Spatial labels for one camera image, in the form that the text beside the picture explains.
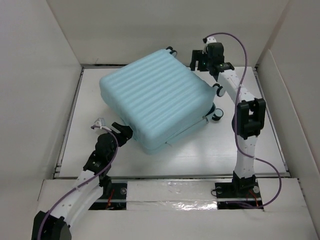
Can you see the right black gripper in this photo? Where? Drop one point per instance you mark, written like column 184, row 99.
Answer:
column 196, row 56

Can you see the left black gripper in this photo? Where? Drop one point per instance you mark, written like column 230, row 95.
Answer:
column 125, row 132

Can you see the light blue hard-shell suitcase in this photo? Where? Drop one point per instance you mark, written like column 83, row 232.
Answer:
column 159, row 98

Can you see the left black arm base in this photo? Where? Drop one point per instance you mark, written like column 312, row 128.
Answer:
column 113, row 199

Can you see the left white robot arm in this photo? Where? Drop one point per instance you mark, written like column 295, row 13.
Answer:
column 93, row 182

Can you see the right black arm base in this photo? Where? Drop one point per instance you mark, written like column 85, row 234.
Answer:
column 228, row 199

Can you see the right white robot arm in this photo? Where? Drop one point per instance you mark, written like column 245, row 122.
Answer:
column 249, row 113

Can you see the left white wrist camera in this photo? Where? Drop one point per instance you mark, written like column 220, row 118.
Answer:
column 99, row 123

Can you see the aluminium rail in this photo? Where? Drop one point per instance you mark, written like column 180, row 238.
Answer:
column 184, row 177

